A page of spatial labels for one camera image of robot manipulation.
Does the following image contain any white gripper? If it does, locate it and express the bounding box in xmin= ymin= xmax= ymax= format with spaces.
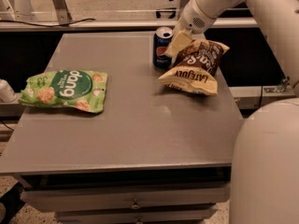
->
xmin=164 ymin=0 xmax=242 ymax=58

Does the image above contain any grey upper drawer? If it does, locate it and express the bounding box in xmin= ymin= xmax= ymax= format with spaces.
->
xmin=21 ymin=182 xmax=230 ymax=212

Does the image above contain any grey drawer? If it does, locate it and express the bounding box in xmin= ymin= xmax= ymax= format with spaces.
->
xmin=57 ymin=203 xmax=227 ymax=224
xmin=21 ymin=182 xmax=230 ymax=212

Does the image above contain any metal drawer knob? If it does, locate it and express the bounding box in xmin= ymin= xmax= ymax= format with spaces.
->
xmin=130 ymin=200 xmax=141 ymax=210

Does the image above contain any green dang snack bag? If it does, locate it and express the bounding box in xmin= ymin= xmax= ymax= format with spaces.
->
xmin=19 ymin=70 xmax=107 ymax=114

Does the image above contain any blue pepsi can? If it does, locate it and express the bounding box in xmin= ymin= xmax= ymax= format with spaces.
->
xmin=152 ymin=27 xmax=173 ymax=69

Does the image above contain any white bottle at left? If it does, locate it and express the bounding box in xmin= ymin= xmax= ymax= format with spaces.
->
xmin=0 ymin=79 xmax=17 ymax=103

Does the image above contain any black cable on ledge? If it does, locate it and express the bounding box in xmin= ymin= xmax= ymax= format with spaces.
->
xmin=0 ymin=17 xmax=97 ymax=28

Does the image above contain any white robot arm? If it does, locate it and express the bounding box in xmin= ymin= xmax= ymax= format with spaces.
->
xmin=175 ymin=0 xmax=299 ymax=224

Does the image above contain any brown and yellow chip bag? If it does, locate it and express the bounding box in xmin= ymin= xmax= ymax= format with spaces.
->
xmin=158 ymin=38 xmax=230 ymax=96

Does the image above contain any grey lower drawer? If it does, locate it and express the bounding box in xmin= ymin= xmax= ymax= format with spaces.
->
xmin=57 ymin=203 xmax=227 ymax=224

